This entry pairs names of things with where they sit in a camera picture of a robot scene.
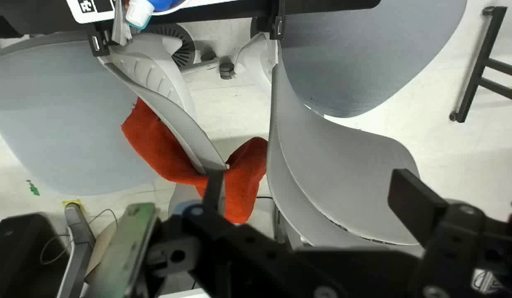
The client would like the black box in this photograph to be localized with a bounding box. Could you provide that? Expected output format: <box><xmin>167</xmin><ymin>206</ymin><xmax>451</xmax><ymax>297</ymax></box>
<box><xmin>0</xmin><ymin>214</ymin><xmax>63</xmax><ymax>298</ymax></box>

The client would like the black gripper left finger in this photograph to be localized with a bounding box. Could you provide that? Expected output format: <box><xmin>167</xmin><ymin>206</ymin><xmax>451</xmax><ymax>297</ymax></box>
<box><xmin>184</xmin><ymin>166</ymin><xmax>293</xmax><ymax>262</ymax></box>

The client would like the orange towel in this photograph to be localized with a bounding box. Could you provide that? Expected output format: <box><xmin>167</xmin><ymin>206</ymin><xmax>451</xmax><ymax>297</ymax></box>
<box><xmin>121</xmin><ymin>98</ymin><xmax>270</xmax><ymax>228</ymax></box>

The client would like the blue bottle white cap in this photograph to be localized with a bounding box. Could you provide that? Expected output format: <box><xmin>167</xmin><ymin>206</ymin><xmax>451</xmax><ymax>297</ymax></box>
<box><xmin>124</xmin><ymin>0</ymin><xmax>186</xmax><ymax>30</ymax></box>

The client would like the green flat board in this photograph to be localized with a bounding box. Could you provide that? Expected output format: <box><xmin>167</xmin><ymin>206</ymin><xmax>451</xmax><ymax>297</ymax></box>
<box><xmin>83</xmin><ymin>203</ymin><xmax>159</xmax><ymax>298</ymax></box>

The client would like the black metal floor frame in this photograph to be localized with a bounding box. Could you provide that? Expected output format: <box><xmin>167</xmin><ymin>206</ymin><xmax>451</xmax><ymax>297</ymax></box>
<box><xmin>447</xmin><ymin>6</ymin><xmax>512</xmax><ymax>125</ymax></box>

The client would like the black white checkerboard board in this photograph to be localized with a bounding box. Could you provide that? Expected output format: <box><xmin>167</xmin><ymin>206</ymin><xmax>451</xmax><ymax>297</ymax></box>
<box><xmin>65</xmin><ymin>0</ymin><xmax>235</xmax><ymax>26</ymax></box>

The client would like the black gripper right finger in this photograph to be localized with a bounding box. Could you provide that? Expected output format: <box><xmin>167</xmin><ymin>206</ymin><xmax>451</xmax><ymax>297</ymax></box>
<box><xmin>386</xmin><ymin>168</ymin><xmax>467</xmax><ymax>267</ymax></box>

